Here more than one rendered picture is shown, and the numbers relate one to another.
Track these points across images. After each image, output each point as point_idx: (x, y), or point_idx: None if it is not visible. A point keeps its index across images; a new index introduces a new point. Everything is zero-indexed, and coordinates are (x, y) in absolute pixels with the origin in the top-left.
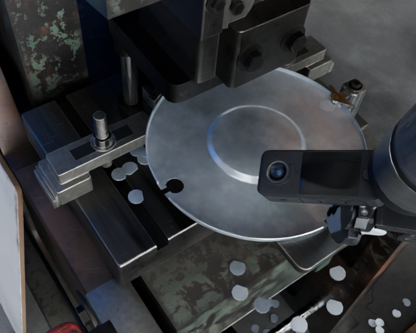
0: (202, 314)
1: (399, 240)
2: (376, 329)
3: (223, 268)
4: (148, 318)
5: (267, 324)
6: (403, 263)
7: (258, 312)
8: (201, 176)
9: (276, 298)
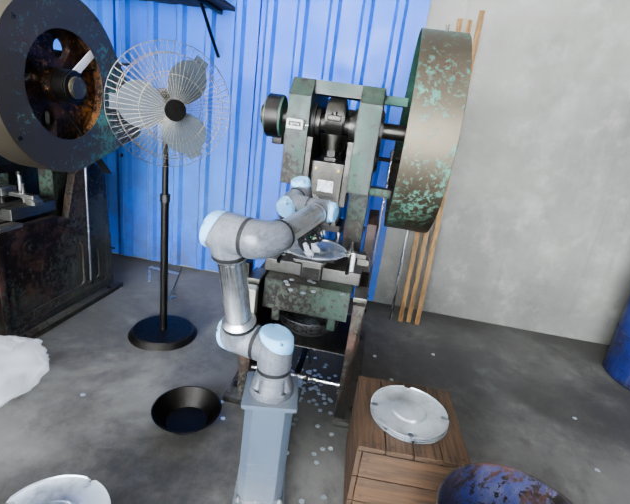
0: (273, 279)
1: (307, 244)
2: None
3: (288, 278)
4: (262, 274)
5: (320, 403)
6: None
7: (321, 398)
8: (295, 245)
9: (333, 400)
